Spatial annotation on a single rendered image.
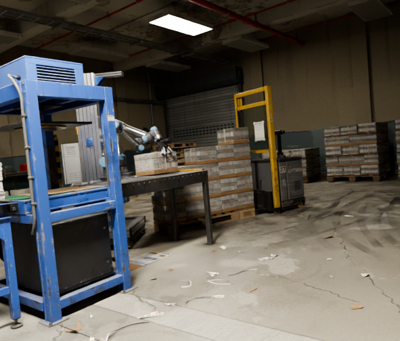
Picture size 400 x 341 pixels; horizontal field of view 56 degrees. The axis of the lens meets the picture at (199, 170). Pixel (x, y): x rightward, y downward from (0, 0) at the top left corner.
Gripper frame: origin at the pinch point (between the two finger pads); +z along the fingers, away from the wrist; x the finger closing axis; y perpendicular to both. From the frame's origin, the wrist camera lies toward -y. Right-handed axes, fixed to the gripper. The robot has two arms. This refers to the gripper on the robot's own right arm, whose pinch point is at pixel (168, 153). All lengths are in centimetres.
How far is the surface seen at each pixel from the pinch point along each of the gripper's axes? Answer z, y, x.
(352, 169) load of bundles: 70, 31, -585
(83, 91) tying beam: -17, -66, 132
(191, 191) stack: 25, 60, -77
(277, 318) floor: 174, -93, 102
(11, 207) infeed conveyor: 37, -14, 183
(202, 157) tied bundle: -9, 33, -97
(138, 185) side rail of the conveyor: 36, -11, 72
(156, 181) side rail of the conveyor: 35, -11, 51
